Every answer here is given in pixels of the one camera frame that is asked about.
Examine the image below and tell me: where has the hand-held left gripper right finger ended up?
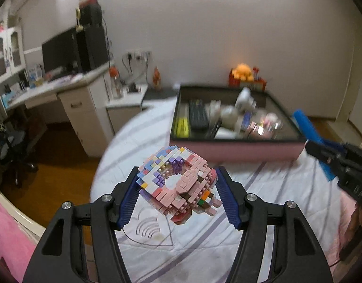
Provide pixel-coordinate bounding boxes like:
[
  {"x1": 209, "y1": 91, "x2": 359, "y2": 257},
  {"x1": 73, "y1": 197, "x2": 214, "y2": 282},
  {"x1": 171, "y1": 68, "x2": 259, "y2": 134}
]
[{"x1": 215, "y1": 166, "x2": 333, "y2": 283}]

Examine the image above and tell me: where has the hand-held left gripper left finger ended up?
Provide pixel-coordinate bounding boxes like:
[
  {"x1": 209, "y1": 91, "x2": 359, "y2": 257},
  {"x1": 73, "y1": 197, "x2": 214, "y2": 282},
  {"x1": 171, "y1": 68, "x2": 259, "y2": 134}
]
[{"x1": 22, "y1": 166, "x2": 140, "y2": 283}]

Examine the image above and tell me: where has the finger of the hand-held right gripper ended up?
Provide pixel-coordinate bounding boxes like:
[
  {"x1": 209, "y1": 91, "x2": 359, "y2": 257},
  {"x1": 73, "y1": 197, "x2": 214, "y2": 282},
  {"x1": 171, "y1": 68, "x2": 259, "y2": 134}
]
[
  {"x1": 305, "y1": 141, "x2": 342, "y2": 182},
  {"x1": 291, "y1": 110, "x2": 344, "y2": 154}
]

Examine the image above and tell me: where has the rose gold tin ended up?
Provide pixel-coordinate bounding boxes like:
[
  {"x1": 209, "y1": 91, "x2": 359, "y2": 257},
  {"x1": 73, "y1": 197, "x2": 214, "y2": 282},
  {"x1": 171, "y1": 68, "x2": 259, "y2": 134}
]
[{"x1": 252, "y1": 122, "x2": 273, "y2": 138}]

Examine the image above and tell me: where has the pink tray box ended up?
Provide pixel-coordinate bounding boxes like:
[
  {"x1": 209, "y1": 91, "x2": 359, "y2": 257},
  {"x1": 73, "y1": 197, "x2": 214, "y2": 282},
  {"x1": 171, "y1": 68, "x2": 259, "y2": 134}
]
[{"x1": 169, "y1": 85, "x2": 307, "y2": 162}]

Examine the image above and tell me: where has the pink block donut toy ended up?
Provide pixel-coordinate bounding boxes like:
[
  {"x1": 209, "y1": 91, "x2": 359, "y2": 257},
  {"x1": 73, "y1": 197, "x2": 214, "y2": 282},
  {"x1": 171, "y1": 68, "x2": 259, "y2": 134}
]
[{"x1": 136, "y1": 145, "x2": 223, "y2": 226}]

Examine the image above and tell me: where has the blue pen box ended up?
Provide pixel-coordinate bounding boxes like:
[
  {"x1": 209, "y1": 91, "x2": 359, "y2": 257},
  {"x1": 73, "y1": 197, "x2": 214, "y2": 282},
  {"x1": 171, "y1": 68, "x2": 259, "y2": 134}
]
[{"x1": 241, "y1": 112, "x2": 254, "y2": 132}]

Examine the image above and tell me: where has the yellow highlighter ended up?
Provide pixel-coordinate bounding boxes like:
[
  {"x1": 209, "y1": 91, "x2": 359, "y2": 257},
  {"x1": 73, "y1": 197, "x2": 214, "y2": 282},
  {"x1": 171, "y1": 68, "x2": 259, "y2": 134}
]
[{"x1": 176, "y1": 117, "x2": 190, "y2": 138}]

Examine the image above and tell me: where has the black remote control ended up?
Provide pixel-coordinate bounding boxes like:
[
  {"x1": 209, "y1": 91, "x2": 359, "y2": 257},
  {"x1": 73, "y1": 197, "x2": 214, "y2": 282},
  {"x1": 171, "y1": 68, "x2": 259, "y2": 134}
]
[{"x1": 188, "y1": 100, "x2": 209, "y2": 130}]

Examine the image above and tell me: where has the person's right hand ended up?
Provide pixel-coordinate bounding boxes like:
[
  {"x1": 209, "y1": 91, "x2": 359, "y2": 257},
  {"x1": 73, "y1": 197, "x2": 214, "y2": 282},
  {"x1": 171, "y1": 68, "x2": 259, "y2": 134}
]
[{"x1": 339, "y1": 202, "x2": 362, "y2": 261}]

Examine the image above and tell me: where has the red printed box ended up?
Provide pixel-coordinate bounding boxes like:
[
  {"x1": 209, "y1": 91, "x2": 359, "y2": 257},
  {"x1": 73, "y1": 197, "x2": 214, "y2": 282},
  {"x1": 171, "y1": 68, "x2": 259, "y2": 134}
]
[{"x1": 228, "y1": 69, "x2": 267, "y2": 92}]

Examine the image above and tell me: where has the striped white bedsheet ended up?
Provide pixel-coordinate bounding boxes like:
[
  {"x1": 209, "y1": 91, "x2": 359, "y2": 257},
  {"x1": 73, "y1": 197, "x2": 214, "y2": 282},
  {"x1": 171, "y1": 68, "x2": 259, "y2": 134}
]
[{"x1": 91, "y1": 97, "x2": 358, "y2": 283}]

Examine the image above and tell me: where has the orange octopus plush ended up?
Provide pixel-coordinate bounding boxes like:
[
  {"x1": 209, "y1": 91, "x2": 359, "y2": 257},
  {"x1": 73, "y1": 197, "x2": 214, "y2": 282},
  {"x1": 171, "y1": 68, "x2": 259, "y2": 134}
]
[{"x1": 232, "y1": 63, "x2": 254, "y2": 82}]

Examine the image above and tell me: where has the white nightstand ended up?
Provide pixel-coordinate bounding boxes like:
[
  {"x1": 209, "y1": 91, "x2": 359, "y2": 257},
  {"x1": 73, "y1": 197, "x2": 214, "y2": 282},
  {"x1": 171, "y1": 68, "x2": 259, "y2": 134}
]
[{"x1": 106, "y1": 84, "x2": 148, "y2": 137}]

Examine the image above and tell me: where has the white desk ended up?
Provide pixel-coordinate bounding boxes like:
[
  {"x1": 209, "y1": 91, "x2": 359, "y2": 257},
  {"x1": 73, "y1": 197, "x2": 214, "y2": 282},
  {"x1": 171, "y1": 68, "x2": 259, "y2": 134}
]
[{"x1": 5, "y1": 65, "x2": 115, "y2": 158}]

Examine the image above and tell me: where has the dark low bench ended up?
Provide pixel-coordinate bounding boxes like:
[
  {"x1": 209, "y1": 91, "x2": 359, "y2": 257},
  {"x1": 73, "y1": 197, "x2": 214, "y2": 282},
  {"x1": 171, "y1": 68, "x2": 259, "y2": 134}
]
[{"x1": 141, "y1": 85, "x2": 181, "y2": 109}]

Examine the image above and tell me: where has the clear bottle orange cap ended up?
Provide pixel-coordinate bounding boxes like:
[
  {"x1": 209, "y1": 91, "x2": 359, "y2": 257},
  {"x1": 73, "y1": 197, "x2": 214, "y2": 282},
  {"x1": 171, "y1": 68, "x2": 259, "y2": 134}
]
[{"x1": 109, "y1": 67, "x2": 122, "y2": 99}]

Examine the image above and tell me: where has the orange figurine packet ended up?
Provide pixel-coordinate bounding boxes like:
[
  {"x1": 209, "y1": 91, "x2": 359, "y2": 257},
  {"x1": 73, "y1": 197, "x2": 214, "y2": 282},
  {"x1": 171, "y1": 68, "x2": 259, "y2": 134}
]
[{"x1": 152, "y1": 66, "x2": 163, "y2": 91}]

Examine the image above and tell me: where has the black office chair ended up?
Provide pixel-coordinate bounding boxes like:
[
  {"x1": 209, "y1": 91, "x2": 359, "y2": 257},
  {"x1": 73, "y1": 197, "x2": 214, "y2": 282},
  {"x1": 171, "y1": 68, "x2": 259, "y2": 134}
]
[{"x1": 0, "y1": 124, "x2": 39, "y2": 189}]

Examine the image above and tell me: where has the pink blanket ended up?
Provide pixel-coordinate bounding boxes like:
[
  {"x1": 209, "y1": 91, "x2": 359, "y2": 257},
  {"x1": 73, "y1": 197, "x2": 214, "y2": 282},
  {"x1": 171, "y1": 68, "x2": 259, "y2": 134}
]
[{"x1": 0, "y1": 197, "x2": 43, "y2": 283}]

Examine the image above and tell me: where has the blue white carton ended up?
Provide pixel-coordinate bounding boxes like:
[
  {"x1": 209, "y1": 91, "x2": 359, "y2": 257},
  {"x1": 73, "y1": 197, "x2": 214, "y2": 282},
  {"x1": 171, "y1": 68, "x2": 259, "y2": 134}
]
[{"x1": 28, "y1": 68, "x2": 42, "y2": 88}]

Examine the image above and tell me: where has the black computer tower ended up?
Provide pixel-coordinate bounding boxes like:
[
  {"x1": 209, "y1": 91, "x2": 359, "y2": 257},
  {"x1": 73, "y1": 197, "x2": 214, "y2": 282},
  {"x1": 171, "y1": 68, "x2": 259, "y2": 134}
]
[{"x1": 76, "y1": 25, "x2": 109, "y2": 73}]

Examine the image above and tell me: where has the black computer monitor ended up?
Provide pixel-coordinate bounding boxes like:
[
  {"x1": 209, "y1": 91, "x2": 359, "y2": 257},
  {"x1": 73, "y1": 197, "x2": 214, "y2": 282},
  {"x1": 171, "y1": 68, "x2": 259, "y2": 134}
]
[{"x1": 41, "y1": 28, "x2": 78, "y2": 75}]

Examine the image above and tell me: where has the black speaker box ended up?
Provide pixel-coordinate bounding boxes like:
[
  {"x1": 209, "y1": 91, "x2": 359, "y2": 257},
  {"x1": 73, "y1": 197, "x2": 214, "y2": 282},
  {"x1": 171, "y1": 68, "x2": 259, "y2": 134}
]
[{"x1": 79, "y1": 4, "x2": 103, "y2": 29}]

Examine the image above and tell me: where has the white glass-door cabinet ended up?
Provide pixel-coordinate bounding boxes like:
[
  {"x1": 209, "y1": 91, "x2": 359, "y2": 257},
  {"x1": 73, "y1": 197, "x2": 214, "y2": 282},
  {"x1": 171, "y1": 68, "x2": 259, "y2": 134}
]
[{"x1": 0, "y1": 26, "x2": 25, "y2": 83}]

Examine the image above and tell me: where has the white wall socket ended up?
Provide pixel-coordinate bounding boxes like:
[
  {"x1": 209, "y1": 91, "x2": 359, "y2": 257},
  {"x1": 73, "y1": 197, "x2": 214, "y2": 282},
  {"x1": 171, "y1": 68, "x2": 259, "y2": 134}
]
[{"x1": 126, "y1": 49, "x2": 153, "y2": 58}]

